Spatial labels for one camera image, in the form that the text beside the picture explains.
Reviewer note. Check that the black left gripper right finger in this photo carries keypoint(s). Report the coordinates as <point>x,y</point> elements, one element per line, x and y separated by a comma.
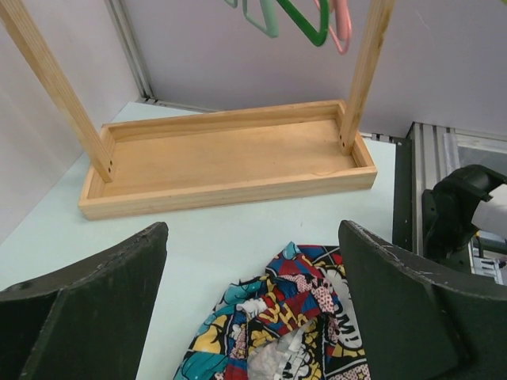
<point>419,319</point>

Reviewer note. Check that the wooden hanger rack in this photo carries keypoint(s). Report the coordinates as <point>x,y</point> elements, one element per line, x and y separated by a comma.
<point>219,158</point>

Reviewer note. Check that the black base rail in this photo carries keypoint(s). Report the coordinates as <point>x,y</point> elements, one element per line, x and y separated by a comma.
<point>402,230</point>

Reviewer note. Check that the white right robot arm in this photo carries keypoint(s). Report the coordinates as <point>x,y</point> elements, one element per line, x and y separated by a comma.
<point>449,209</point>

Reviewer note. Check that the pink hanger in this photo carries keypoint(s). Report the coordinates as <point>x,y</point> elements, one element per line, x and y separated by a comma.
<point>342,20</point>
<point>328,28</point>

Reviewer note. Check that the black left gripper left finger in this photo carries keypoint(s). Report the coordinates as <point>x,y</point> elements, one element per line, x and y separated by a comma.
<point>88,320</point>

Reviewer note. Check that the pale green hanger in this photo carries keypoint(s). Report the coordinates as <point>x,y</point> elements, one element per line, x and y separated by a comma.
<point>267,23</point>

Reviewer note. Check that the comic print shorts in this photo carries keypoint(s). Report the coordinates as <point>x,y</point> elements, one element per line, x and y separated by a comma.
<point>295,321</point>

